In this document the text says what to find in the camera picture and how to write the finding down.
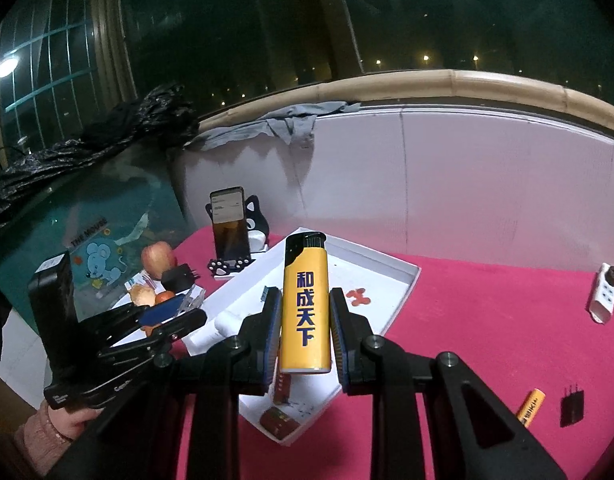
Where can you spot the yellow battery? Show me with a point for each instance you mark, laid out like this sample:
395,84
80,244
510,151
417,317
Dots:
529,407

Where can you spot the red apple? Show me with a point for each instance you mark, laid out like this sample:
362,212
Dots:
158,257

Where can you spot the window with grid frame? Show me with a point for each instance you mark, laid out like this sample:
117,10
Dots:
47,60

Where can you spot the person's left hand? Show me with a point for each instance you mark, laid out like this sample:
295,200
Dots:
69,422

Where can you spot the person's left forearm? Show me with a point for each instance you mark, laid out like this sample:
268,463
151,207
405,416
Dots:
34,447

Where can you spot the red tablecloth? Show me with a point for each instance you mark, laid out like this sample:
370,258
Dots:
487,335

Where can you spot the small orange fruit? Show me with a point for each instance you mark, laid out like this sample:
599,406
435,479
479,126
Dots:
164,297

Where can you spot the window frame pillar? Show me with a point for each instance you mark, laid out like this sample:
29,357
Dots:
339,20

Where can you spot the black charger block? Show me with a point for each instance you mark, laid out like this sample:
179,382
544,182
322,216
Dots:
179,277

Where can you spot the grey cloth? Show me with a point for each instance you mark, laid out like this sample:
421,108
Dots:
282,122

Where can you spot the black plastic bag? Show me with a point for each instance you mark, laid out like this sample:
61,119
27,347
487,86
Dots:
87,145

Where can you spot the white backdrop board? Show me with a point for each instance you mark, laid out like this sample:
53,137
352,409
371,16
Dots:
412,185

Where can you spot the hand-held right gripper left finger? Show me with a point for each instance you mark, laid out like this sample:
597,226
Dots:
273,340

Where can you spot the tan ledge rail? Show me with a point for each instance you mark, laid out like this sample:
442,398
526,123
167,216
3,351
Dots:
487,85

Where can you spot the white cardboard tray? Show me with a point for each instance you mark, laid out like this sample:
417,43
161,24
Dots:
377,280

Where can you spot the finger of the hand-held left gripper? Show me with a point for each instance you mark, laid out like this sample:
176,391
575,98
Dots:
177,329
162,312

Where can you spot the small black comb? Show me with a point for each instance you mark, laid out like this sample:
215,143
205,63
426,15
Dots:
572,405

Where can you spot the black smartphone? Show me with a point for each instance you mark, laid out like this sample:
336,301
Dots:
229,222

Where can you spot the blue mouse printed sheet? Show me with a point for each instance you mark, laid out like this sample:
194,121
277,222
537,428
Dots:
99,260

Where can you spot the yellow lighter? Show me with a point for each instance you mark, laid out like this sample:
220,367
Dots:
304,310

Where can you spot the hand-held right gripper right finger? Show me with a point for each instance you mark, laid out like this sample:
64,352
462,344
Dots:
337,340

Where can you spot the white power strip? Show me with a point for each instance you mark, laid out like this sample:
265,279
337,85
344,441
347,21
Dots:
604,292

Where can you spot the tan onion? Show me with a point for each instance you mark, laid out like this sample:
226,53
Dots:
142,295

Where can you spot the small white bottle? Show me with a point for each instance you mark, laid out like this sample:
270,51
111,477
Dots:
227,322

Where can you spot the black white cat phone stand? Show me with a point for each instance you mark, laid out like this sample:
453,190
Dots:
257,225

